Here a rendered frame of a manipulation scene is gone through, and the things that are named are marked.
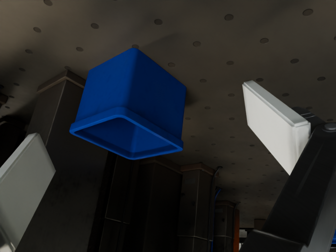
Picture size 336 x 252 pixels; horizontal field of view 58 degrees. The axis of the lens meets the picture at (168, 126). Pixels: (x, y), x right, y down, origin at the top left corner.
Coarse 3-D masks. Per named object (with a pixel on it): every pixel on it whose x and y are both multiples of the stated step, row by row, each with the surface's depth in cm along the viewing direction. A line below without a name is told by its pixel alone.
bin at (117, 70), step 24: (96, 72) 38; (120, 72) 34; (144, 72) 35; (96, 96) 36; (120, 96) 32; (144, 96) 34; (168, 96) 38; (96, 120) 33; (120, 120) 43; (144, 120) 33; (168, 120) 37; (96, 144) 40; (120, 144) 42; (144, 144) 43; (168, 144) 39
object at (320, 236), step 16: (320, 128) 12; (320, 144) 11; (304, 160) 10; (320, 160) 10; (304, 176) 10; (320, 176) 9; (288, 192) 9; (304, 192) 9; (320, 192) 9; (272, 208) 9; (288, 208) 8; (304, 208) 8; (320, 208) 8; (272, 224) 8; (288, 224) 8; (304, 224) 8; (320, 224) 8; (256, 240) 7; (272, 240) 7; (288, 240) 7; (304, 240) 7; (320, 240) 8
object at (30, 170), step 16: (32, 144) 18; (16, 160) 16; (32, 160) 17; (48, 160) 19; (0, 176) 14; (16, 176) 15; (32, 176) 17; (48, 176) 19; (0, 192) 14; (16, 192) 15; (32, 192) 16; (0, 208) 13; (16, 208) 14; (32, 208) 16; (0, 224) 13; (16, 224) 14; (0, 240) 13; (16, 240) 14
